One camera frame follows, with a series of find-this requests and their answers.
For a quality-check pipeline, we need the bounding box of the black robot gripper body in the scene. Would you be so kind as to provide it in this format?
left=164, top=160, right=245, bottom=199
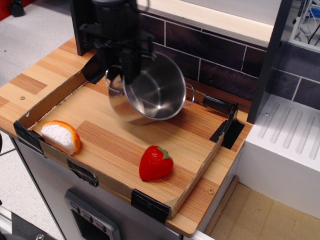
left=80, top=0, right=155, bottom=56

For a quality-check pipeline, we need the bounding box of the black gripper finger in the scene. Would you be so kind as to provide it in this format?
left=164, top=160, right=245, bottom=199
left=121, top=48, right=142, bottom=85
left=95, top=47, right=121, bottom=75

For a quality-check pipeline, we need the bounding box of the stainless steel pot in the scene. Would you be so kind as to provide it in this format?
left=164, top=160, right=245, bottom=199
left=105, top=52, right=195, bottom=125

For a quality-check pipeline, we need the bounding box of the cardboard fence with black tape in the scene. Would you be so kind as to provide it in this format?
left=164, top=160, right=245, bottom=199
left=13, top=60, right=249, bottom=223

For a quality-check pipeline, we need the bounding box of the orange slice toy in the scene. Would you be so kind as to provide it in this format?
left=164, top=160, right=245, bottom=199
left=40, top=120, right=81, bottom=155

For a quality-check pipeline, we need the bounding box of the red plastic strawberry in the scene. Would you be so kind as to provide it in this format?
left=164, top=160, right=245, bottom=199
left=139, top=145, right=174, bottom=181

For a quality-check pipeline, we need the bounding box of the light wooden shelf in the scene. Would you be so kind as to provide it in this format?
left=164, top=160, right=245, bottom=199
left=137, top=0, right=274, bottom=48

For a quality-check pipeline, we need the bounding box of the grey oven control panel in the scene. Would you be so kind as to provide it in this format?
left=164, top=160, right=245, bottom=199
left=64, top=190, right=122, bottom=240

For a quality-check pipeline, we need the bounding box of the white toy sink drainboard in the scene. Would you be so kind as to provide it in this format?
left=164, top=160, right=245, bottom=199
left=243, top=94, right=320, bottom=176

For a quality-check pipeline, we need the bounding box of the dark grey left post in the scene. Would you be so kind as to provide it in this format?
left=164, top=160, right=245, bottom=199
left=69, top=0, right=95, bottom=56

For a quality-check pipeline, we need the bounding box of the dark grey post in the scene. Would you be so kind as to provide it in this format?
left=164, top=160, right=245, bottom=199
left=69, top=0, right=95, bottom=56
left=247, top=0, right=293, bottom=124

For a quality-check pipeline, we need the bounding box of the dark grey right post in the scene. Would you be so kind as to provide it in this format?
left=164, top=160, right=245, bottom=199
left=247, top=0, right=293, bottom=124

